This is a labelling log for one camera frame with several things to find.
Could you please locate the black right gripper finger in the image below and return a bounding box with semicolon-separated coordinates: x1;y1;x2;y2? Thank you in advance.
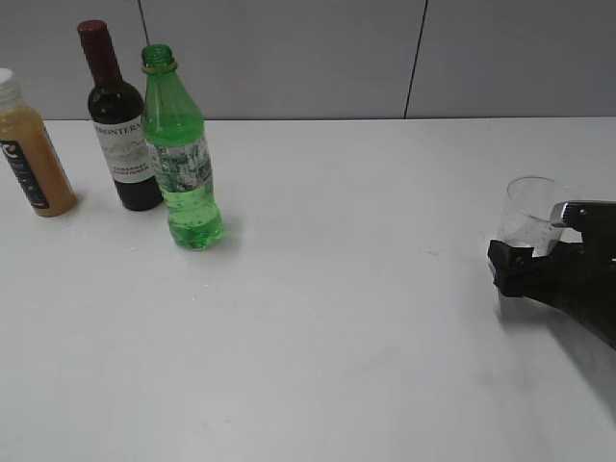
487;240;552;295

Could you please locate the silver tipped right gripper finger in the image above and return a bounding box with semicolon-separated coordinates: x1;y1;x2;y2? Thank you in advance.
550;200;615;241

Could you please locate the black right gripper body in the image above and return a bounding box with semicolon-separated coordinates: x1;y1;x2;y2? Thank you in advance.
524;240;616;351

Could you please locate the transparent plastic cup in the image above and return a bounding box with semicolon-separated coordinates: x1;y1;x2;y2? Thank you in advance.
496;176;576;257

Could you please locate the green sprite bottle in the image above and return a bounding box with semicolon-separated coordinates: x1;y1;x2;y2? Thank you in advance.
141;44;223;250

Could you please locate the dark red wine bottle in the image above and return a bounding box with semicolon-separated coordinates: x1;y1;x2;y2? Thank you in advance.
77;19;163;212

